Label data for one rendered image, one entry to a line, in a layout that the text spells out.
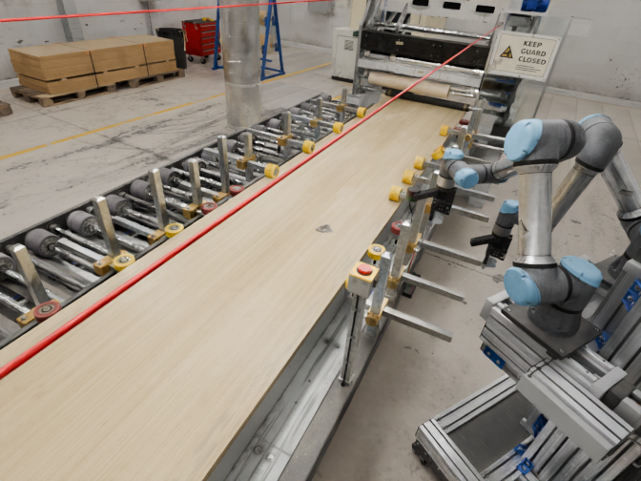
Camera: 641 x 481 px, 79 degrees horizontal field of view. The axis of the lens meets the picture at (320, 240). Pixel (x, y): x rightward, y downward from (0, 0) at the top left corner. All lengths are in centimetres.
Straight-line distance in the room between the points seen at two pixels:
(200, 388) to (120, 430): 22
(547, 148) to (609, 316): 65
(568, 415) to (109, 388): 131
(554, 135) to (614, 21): 907
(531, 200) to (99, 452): 133
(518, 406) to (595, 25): 883
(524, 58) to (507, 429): 287
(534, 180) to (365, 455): 151
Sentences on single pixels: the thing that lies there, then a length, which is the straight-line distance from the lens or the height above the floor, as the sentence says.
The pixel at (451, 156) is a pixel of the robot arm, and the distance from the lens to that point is 165.
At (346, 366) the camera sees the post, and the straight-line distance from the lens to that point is 142.
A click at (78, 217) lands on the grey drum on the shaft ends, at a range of 224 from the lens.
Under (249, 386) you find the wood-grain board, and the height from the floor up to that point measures 90.
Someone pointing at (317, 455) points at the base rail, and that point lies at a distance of 137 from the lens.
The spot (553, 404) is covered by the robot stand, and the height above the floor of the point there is 94.
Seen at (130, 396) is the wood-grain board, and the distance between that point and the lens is 130.
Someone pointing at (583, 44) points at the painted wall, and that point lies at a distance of 1032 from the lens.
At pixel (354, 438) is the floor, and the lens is 221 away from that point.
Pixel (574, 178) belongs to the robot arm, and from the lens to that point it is 163.
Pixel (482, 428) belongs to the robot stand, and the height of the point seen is 21.
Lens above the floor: 193
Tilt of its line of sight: 35 degrees down
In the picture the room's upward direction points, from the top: 5 degrees clockwise
